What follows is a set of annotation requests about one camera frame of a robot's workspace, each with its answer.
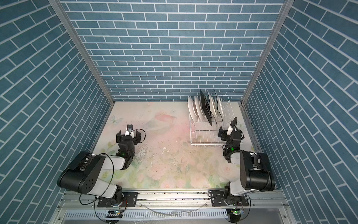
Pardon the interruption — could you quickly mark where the white wire dish rack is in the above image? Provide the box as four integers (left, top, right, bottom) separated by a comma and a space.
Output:
189, 95, 235, 147

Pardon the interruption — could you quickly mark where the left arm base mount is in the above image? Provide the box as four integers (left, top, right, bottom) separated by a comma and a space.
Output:
98, 192, 138, 209

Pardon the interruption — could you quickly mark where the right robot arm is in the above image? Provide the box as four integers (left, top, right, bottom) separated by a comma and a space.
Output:
218, 127, 276, 198

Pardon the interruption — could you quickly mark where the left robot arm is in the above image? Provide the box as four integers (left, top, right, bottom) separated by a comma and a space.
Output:
57, 125, 142, 201

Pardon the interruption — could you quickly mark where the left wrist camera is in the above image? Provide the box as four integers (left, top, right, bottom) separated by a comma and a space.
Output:
125, 124, 134, 137

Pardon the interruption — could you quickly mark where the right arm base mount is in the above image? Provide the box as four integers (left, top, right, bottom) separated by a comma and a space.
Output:
208, 189, 249, 207

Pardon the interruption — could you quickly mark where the right corner metal profile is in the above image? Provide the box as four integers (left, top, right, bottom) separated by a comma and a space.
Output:
241, 0, 294, 105

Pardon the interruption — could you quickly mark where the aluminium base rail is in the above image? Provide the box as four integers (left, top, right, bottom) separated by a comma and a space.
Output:
57, 189, 289, 210

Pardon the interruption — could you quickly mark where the round white plate outer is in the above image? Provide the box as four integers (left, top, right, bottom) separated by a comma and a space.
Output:
187, 97, 199, 122

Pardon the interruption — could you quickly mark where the left corner metal profile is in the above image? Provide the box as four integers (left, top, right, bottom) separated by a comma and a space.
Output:
48, 0, 115, 106

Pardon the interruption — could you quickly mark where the round white plate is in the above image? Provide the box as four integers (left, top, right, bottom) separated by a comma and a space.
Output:
194, 97, 206, 121
187, 97, 199, 122

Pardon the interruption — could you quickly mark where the corner metal profile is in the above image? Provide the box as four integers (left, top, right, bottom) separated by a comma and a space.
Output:
241, 0, 294, 105
48, 0, 115, 106

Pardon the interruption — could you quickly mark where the white square plate black rim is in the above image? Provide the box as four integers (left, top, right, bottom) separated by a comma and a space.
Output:
206, 89, 218, 125

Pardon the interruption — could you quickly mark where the round white plate inner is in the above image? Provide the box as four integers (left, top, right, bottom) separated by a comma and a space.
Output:
194, 97, 206, 121

